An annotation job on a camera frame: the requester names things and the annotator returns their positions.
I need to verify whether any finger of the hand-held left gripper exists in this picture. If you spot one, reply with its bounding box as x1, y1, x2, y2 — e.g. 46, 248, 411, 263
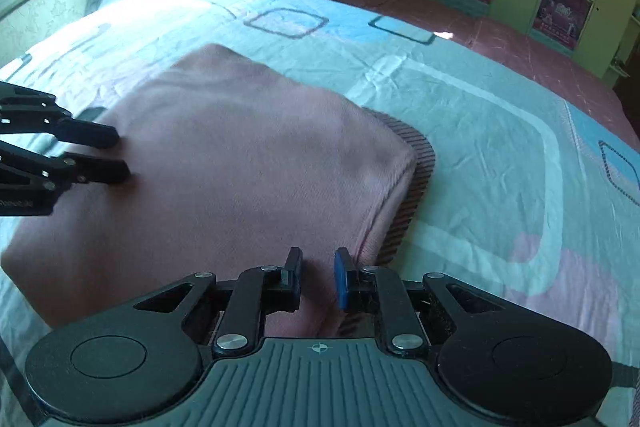
0, 81, 120, 150
0, 138, 132, 196

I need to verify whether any pink sweater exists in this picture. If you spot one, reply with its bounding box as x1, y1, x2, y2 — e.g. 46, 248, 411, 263
0, 43, 419, 340

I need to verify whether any light blue patterned bed sheet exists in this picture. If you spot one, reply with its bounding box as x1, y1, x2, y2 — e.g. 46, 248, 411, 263
0, 0, 640, 427

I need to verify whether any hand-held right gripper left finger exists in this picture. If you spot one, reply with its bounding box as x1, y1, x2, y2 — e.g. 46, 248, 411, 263
132, 247, 304, 356

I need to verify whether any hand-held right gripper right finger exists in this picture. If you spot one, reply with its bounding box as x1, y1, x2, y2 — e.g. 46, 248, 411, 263
334, 247, 507, 356

